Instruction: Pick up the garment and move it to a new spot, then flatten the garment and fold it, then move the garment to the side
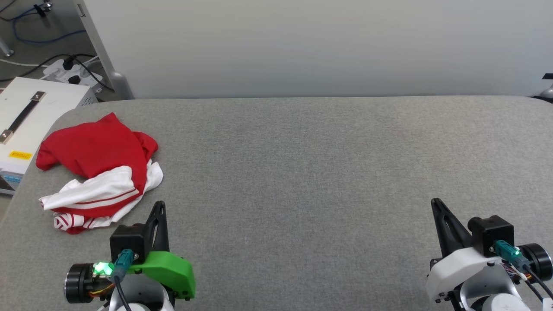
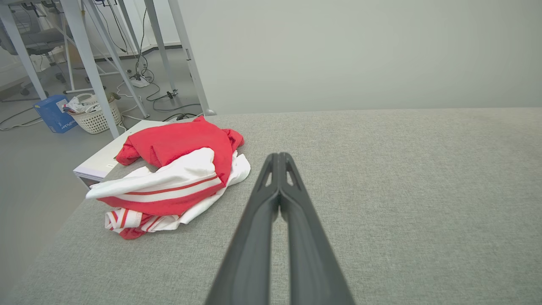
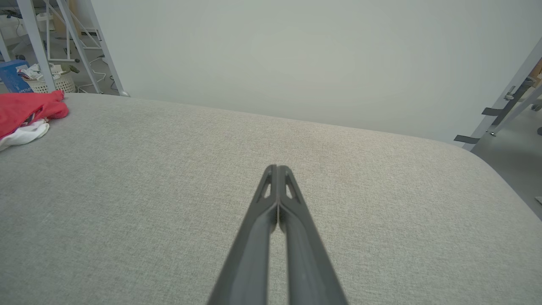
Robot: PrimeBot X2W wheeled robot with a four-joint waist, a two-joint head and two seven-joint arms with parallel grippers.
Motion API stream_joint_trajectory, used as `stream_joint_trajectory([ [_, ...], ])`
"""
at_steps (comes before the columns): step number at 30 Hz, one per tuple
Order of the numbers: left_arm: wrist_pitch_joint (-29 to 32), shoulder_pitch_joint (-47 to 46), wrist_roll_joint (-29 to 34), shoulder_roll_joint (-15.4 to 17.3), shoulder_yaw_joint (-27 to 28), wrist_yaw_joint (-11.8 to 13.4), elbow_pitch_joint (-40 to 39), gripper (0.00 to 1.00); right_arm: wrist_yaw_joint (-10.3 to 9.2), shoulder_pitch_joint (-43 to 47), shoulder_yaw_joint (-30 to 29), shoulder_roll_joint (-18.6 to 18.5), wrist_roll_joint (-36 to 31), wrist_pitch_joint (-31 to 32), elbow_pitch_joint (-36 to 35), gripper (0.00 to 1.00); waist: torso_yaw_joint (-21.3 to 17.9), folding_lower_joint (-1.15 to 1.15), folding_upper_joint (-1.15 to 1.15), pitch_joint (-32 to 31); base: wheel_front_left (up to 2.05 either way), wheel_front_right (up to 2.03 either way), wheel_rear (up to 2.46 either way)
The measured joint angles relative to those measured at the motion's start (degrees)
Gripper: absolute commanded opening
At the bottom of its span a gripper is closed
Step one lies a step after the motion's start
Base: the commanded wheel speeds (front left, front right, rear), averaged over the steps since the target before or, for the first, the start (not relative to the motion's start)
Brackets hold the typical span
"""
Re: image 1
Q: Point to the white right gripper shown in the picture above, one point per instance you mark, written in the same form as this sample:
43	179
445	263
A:
458	268

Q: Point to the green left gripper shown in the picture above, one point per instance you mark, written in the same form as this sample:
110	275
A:
168	270

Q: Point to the red and white hooded garment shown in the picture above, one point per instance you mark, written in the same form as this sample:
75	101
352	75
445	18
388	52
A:
99	147

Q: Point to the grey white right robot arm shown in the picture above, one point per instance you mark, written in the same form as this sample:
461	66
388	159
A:
497	293

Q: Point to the yellow warning label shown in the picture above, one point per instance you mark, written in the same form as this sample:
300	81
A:
20	155

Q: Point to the white equipment box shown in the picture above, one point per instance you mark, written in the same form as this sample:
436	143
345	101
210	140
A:
47	108

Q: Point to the white power strip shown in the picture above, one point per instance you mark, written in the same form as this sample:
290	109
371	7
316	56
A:
84	75

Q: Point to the black power plug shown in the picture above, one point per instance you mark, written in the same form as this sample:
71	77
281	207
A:
74	80
68	64

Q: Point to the grey metal stand leg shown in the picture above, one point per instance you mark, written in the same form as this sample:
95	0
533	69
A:
6	49

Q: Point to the white partition panel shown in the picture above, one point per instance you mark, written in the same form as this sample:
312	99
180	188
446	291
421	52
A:
302	43

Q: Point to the black clamp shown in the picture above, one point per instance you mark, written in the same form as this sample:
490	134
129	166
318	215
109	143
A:
42	7

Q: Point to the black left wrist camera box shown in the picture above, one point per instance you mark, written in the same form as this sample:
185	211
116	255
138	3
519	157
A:
129	239

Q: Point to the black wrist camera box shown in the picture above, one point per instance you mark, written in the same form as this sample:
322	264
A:
129	239
490	233

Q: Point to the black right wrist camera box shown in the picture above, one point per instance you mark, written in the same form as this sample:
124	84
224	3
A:
490	233

